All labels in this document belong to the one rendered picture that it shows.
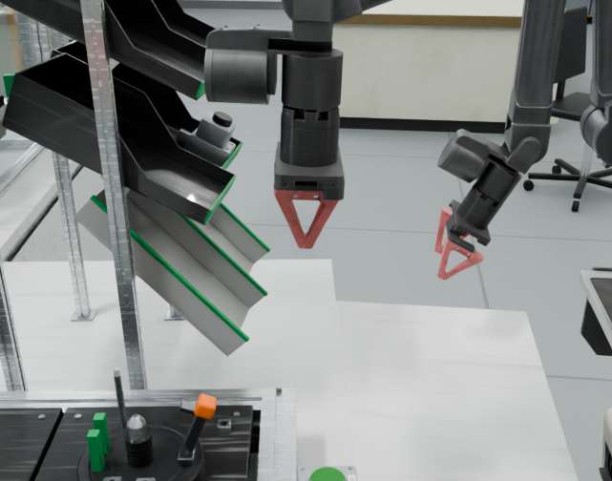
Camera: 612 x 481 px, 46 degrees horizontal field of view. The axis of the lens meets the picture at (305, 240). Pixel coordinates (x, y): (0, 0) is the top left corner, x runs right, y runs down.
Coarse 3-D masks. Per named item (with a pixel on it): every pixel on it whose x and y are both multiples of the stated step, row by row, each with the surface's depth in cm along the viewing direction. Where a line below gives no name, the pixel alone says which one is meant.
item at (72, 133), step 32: (64, 64) 98; (32, 96) 87; (64, 96) 87; (128, 96) 99; (32, 128) 89; (64, 128) 88; (128, 128) 101; (160, 128) 100; (96, 160) 90; (128, 160) 89; (160, 160) 100; (192, 160) 101; (160, 192) 90; (192, 192) 96; (224, 192) 96
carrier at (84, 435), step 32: (64, 416) 91; (96, 416) 80; (128, 416) 91; (160, 416) 91; (192, 416) 91; (224, 416) 91; (64, 448) 86; (96, 448) 78; (128, 448) 79; (160, 448) 83; (224, 448) 86; (64, 480) 81; (96, 480) 78; (128, 480) 78; (160, 480) 78; (192, 480) 79; (224, 480) 81
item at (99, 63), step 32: (96, 0) 78; (32, 32) 111; (96, 32) 80; (96, 64) 82; (96, 96) 83; (96, 128) 84; (64, 160) 120; (64, 192) 123; (64, 224) 125; (128, 224) 91; (0, 256) 93; (128, 256) 92; (0, 288) 93; (128, 288) 94; (0, 320) 96; (128, 320) 96; (0, 352) 97; (128, 352) 98
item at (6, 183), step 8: (24, 16) 206; (24, 24) 207; (32, 40) 210; (32, 48) 210; (32, 56) 211; (32, 64) 212; (32, 152) 210; (40, 152) 216; (24, 160) 204; (32, 160) 209; (16, 168) 198; (24, 168) 203; (8, 176) 192; (16, 176) 198; (0, 184) 187; (8, 184) 192; (0, 192) 187
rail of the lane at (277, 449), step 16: (272, 400) 96; (288, 400) 96; (272, 416) 93; (288, 416) 93; (272, 432) 90; (288, 432) 90; (272, 448) 87; (288, 448) 87; (256, 464) 84; (272, 464) 85; (288, 464) 85; (256, 480) 81; (272, 480) 82; (288, 480) 82
